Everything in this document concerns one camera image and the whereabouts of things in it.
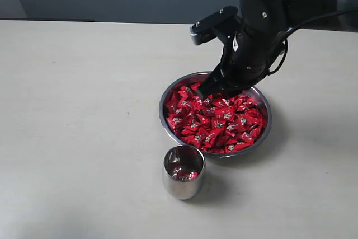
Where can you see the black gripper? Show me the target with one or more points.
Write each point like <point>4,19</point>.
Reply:
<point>246,60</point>

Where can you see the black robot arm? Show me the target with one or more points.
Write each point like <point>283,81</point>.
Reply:
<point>284,17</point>

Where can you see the round steel bowl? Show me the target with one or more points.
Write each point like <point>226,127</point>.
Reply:
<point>253,92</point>

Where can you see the pile of red wrapped candies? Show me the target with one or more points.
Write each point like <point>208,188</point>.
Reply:
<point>215,124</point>

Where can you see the stainless steel cup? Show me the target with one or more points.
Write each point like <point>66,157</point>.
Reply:
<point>188,157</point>

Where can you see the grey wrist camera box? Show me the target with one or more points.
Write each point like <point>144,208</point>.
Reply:
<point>221,24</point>

